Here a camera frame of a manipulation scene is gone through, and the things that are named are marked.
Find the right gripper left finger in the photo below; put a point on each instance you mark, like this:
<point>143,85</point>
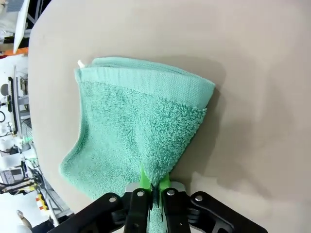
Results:
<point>138,211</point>

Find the white flat panel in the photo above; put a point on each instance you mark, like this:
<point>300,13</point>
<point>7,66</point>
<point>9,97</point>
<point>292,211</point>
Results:
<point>22,24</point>

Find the green terry towel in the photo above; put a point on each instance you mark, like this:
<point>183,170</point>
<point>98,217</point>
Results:
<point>133,121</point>

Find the grey aluminium frame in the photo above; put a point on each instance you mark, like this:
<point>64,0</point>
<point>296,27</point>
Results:
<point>54,201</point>

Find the black metal frame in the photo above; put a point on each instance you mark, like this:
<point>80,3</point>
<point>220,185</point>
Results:
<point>19,187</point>

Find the black vertical bar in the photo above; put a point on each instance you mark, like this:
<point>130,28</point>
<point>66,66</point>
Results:
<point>10,94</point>

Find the orange white warning label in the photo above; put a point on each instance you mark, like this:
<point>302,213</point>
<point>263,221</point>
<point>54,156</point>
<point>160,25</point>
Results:
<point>41,202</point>

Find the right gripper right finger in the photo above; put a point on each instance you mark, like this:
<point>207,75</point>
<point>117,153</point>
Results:
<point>175,211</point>

